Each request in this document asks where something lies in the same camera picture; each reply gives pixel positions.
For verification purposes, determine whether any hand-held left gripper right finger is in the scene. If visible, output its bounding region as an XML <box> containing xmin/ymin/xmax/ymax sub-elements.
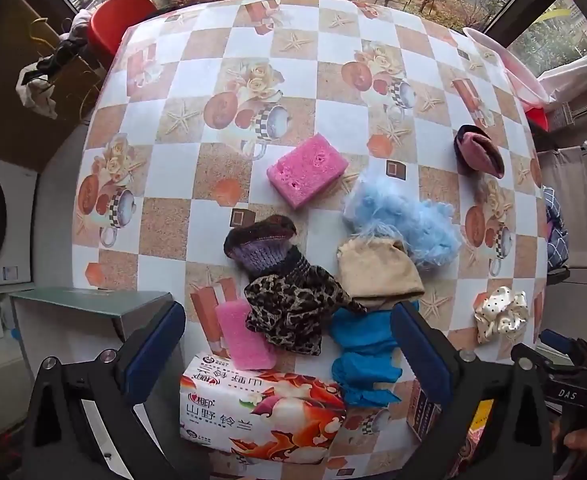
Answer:
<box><xmin>391</xmin><ymin>302</ymin><xmax>570</xmax><ymax>480</ymax></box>

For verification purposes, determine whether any large pink sponge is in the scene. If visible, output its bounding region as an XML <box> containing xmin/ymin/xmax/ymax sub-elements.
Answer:
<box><xmin>266</xmin><ymin>133</ymin><xmax>350</xmax><ymax>209</ymax></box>

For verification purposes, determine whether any gold wire rack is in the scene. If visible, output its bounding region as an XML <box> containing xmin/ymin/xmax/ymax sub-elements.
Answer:
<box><xmin>27</xmin><ymin>16</ymin><xmax>100</xmax><ymax>126</ymax></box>

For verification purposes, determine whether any green cardboard box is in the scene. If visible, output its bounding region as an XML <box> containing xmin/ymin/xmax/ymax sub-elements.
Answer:
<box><xmin>9</xmin><ymin>286</ymin><xmax>175</xmax><ymax>343</ymax></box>

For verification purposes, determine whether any pink and dark sock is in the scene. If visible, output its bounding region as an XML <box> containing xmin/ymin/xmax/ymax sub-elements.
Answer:
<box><xmin>454</xmin><ymin>124</ymin><xmax>505</xmax><ymax>179</ymax></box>

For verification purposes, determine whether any light blue fluffy cloth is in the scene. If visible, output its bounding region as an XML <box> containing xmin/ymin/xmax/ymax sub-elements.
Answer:
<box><xmin>342</xmin><ymin>175</ymin><xmax>461</xmax><ymax>268</ymax></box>

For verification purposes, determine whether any red chair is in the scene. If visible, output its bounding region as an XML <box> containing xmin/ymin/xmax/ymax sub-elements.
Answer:
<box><xmin>87</xmin><ymin>0</ymin><xmax>158</xmax><ymax>62</ymax></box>

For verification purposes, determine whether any grey folding chair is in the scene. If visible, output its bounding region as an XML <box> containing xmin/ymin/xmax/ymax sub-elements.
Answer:
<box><xmin>536</xmin><ymin>141</ymin><xmax>587</xmax><ymax>274</ymax></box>

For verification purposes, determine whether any white polka dot scrunchie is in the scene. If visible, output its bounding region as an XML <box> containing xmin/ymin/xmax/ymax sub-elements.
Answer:
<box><xmin>473</xmin><ymin>286</ymin><xmax>530</xmax><ymax>345</ymax></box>

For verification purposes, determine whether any white rag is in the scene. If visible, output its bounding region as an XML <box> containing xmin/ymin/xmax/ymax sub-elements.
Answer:
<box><xmin>16</xmin><ymin>57</ymin><xmax>60</xmax><ymax>121</ymax></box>

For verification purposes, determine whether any dark plaid cloth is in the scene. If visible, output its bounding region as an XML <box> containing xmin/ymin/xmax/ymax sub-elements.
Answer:
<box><xmin>542</xmin><ymin>186</ymin><xmax>571</xmax><ymax>272</ymax></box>

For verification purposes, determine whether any yellow packet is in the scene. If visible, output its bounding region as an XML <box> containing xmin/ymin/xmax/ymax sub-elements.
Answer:
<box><xmin>466</xmin><ymin>399</ymin><xmax>497</xmax><ymax>442</ymax></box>

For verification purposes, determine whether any red plastic stool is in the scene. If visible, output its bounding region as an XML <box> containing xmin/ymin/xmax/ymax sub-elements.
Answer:
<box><xmin>523</xmin><ymin>105</ymin><xmax>550</xmax><ymax>132</ymax></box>

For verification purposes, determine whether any beige knit sock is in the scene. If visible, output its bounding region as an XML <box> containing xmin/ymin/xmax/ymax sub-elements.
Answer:
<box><xmin>336</xmin><ymin>238</ymin><xmax>425</xmax><ymax>310</ymax></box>

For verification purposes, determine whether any purple brown knitted sock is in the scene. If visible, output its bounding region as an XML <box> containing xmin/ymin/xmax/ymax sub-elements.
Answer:
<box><xmin>223</xmin><ymin>214</ymin><xmax>307</xmax><ymax>278</ymax></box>

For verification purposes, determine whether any leopard print cloth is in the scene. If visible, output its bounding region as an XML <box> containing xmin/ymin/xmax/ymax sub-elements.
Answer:
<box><xmin>244</xmin><ymin>260</ymin><xmax>368</xmax><ymax>357</ymax></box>

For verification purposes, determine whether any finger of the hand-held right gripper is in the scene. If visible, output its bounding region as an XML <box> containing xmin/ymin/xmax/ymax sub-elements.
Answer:
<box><xmin>540</xmin><ymin>329</ymin><xmax>580</xmax><ymax>361</ymax></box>

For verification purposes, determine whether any pink plastic basin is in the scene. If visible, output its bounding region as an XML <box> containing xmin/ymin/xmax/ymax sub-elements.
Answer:
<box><xmin>462</xmin><ymin>26</ymin><xmax>557</xmax><ymax>109</ymax></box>

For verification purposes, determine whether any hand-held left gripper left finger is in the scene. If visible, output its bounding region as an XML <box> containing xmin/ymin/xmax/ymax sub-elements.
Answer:
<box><xmin>20</xmin><ymin>301</ymin><xmax>188</xmax><ymax>480</ymax></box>

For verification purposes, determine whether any small pink sponge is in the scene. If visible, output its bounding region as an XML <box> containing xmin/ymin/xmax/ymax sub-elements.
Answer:
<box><xmin>215</xmin><ymin>301</ymin><xmax>278</xmax><ymax>372</ymax></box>

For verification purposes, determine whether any floral tissue pack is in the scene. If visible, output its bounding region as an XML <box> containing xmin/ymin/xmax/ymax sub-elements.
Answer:
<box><xmin>179</xmin><ymin>351</ymin><xmax>349</xmax><ymax>463</ymax></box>

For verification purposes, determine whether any checkered printed tablecloth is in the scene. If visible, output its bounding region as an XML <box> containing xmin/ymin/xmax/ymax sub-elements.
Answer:
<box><xmin>70</xmin><ymin>0</ymin><xmax>549</xmax><ymax>480</ymax></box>

